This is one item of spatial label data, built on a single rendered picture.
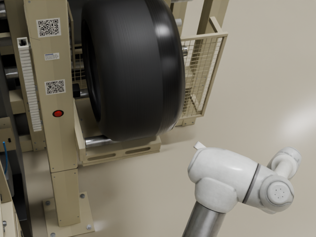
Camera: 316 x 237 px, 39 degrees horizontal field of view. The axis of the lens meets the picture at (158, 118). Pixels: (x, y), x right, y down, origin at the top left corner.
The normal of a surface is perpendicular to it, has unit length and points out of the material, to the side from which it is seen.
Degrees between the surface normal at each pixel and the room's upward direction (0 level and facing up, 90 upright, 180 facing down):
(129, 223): 0
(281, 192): 32
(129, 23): 14
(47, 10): 90
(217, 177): 55
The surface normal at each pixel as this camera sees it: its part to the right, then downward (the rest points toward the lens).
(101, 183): 0.11, -0.62
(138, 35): 0.21, -0.26
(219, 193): -0.25, 0.17
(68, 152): 0.28, 0.77
